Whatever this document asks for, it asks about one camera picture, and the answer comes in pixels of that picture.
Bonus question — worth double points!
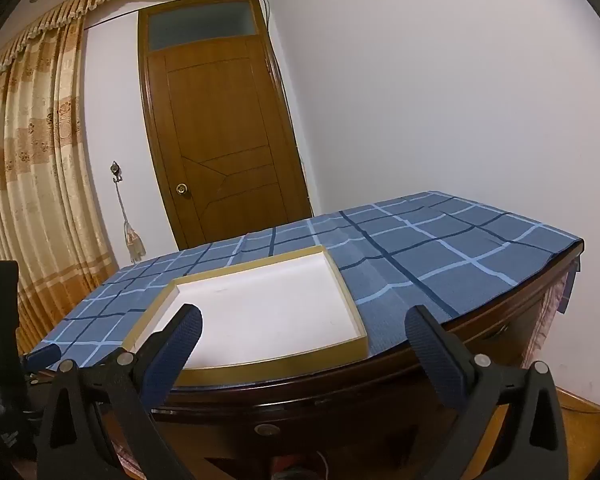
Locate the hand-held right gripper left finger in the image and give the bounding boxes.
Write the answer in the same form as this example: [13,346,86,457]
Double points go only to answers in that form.
[34,303,203,480]

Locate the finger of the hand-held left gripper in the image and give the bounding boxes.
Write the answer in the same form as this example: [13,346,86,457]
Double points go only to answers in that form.
[22,342,61,371]

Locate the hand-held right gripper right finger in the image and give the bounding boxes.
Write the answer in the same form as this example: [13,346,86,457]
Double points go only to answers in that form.
[405,305,570,480]

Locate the white gold-rimmed box tray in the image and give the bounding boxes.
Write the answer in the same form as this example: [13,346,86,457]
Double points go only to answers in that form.
[121,245,370,388]

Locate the wooden side drawer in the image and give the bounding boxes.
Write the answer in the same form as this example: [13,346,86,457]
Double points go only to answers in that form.
[460,300,551,363]

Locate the blue checked tablecloth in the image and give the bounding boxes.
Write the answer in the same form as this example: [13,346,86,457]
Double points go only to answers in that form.
[30,190,581,371]

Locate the dark wooden desk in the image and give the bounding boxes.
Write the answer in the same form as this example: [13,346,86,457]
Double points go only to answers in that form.
[25,237,586,480]

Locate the pink hanging cloth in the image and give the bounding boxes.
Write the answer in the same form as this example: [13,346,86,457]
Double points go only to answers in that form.
[522,255,581,368]

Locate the beige patterned curtain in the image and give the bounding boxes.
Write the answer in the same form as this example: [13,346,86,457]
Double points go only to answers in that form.
[0,15,121,356]

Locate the brown wooden door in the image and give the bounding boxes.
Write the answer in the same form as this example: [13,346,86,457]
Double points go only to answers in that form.
[137,0,315,251]

